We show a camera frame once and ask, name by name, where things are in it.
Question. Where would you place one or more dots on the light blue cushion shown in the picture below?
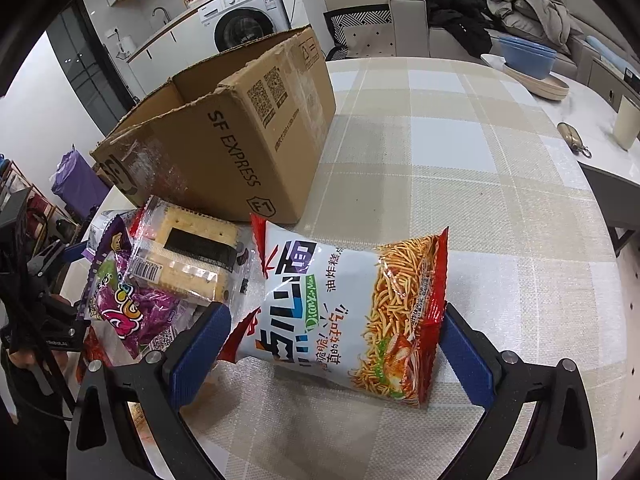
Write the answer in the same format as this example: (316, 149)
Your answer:
(610, 55)

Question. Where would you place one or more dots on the wooden shoe rack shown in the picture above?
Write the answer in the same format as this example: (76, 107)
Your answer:
(35, 210)

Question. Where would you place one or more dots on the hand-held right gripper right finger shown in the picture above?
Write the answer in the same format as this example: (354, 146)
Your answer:
(467, 365)

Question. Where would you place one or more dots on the person's left hand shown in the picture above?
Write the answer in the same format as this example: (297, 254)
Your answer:
(22, 358)

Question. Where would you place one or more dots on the clear cracker packet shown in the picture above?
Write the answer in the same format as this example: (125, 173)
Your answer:
(190, 255)

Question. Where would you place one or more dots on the beige plate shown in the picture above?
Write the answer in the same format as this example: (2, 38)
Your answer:
(550, 82)
(552, 95)

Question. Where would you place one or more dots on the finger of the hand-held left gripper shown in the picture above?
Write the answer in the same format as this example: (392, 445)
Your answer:
(67, 310)
(55, 260)

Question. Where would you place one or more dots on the black jacket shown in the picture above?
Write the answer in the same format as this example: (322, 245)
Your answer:
(460, 20)

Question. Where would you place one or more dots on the purple plastic bag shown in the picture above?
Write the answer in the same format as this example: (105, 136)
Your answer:
(75, 180)

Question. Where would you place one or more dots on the white washing machine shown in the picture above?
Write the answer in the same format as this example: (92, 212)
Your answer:
(245, 25)

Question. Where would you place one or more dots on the grey jacket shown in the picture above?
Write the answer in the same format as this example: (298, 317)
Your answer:
(535, 10)

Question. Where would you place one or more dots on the white counter cabinet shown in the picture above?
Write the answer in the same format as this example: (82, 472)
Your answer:
(170, 55)

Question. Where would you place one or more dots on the curved metal faucet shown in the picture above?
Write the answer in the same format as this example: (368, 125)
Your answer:
(161, 12)

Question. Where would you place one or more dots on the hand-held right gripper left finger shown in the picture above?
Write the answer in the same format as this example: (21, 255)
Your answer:
(200, 350)

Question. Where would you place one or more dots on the checked beige tablecloth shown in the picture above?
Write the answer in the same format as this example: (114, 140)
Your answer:
(475, 210)

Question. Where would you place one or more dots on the dark glass door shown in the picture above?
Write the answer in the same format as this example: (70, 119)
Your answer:
(90, 65)

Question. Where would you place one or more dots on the brown cardboard box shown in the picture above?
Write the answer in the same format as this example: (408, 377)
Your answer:
(210, 160)

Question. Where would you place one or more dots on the fried noodle snack bag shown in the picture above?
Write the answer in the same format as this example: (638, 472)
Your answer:
(325, 310)

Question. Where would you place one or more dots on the white electric kettle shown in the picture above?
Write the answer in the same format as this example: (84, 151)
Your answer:
(125, 46)

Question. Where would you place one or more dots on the red snack packet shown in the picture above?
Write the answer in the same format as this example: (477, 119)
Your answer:
(92, 347)

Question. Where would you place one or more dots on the black patterned rug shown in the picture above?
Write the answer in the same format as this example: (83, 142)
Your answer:
(357, 22)

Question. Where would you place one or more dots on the blue bowl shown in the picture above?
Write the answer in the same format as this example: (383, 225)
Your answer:
(522, 57)
(553, 56)

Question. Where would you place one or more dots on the pale cup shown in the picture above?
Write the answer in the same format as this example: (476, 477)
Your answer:
(627, 122)

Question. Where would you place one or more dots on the grey sofa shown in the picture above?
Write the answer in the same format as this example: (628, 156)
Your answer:
(410, 25)

